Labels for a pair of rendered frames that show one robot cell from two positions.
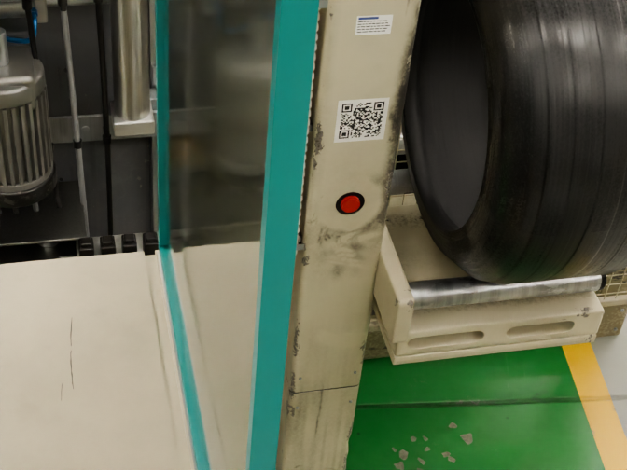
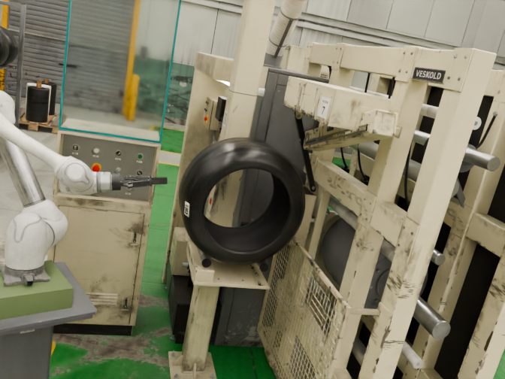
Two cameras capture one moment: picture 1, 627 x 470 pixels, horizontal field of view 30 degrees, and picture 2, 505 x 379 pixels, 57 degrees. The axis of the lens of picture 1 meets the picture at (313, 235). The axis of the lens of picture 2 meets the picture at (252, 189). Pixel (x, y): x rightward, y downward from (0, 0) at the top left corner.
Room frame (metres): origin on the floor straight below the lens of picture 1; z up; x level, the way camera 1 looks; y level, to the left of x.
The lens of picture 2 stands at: (1.56, -2.46, 1.83)
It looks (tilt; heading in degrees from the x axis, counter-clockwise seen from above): 15 degrees down; 90
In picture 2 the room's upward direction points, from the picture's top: 11 degrees clockwise
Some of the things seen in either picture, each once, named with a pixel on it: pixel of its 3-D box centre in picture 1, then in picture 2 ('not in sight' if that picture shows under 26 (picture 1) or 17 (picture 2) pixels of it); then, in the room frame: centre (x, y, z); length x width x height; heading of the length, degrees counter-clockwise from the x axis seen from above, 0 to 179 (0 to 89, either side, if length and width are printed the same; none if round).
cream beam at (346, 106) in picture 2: not in sight; (330, 102); (1.83, -0.31, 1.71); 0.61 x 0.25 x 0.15; 106
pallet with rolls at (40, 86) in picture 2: not in sight; (40, 102); (-2.36, 5.65, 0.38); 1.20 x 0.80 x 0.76; 108
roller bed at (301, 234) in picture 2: not in sight; (292, 213); (1.82, 0.05, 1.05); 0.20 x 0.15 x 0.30; 106
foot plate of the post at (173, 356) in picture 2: not in sight; (192, 364); (1.42, -0.03, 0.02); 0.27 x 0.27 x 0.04; 16
